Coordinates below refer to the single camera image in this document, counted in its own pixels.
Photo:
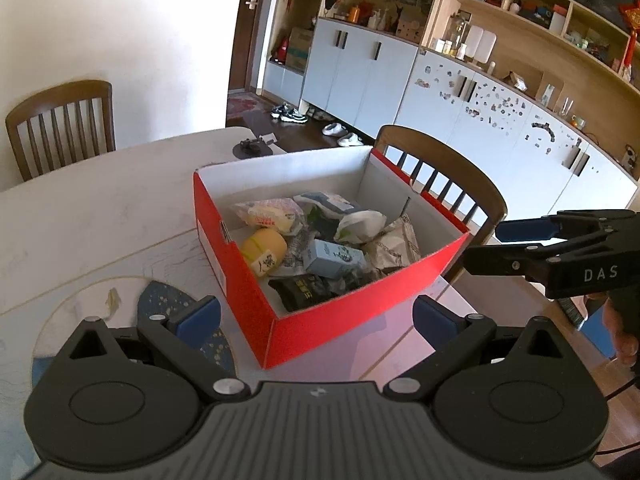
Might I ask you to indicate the small white card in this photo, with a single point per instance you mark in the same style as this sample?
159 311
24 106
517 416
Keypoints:
267 139

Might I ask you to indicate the white slipper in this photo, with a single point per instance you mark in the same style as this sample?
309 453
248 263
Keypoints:
331 129
350 140

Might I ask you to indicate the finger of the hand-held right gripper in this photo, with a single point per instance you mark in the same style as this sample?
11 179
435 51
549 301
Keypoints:
520 230
575 272

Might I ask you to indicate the brown cardboard carton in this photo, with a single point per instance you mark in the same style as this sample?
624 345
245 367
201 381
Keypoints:
299 50

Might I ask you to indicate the red patterned doormat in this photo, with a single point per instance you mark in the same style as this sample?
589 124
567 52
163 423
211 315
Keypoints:
242 106

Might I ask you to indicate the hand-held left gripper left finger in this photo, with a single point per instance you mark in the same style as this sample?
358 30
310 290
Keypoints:
200 322

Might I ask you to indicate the wooden wall shelf unit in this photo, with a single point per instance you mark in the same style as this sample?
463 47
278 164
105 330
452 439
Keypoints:
550 45

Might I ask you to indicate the orange bottle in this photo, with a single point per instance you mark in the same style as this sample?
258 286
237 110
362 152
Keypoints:
354 13

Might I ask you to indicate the brown wooden chair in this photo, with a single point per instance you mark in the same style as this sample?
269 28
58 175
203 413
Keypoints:
60 125
465 175

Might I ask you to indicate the pink plastic bread package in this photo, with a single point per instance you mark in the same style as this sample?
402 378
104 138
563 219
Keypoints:
270 215

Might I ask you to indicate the light blue carton box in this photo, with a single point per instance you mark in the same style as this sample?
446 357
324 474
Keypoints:
332 257

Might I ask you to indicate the white canisters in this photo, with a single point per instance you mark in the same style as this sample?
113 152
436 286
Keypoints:
481 42

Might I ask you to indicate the red bag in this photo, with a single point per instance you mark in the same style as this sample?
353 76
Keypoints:
281 51

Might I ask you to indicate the black white sneaker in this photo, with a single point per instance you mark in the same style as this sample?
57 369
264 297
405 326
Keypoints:
281 111
295 116

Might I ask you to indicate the yellow pig toy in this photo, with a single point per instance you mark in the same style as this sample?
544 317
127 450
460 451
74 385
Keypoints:
265 252

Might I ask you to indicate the black snack packet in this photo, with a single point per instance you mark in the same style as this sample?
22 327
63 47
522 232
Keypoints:
302 292

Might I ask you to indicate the black round stand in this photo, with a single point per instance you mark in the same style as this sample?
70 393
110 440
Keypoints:
251 149

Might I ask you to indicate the person's right hand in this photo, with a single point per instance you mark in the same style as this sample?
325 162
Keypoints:
625 335

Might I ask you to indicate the red knot ornament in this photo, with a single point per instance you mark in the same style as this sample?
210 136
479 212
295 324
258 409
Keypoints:
630 35

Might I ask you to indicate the beige foil snack bag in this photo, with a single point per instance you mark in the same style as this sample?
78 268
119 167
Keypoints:
395 245

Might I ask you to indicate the marble-patterned desktop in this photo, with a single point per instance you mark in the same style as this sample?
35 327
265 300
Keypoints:
100 220

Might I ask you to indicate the white cabinet row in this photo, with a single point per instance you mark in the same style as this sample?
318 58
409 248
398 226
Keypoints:
380 75

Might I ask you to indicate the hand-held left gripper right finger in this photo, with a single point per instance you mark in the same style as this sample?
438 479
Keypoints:
432 322

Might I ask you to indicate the red cardboard box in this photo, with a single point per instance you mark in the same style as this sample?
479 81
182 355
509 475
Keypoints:
235 270

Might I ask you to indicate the white green-tab packet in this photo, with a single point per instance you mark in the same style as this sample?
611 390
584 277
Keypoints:
362 225

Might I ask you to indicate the tall glass jar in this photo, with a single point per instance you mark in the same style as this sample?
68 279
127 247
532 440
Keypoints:
458 32

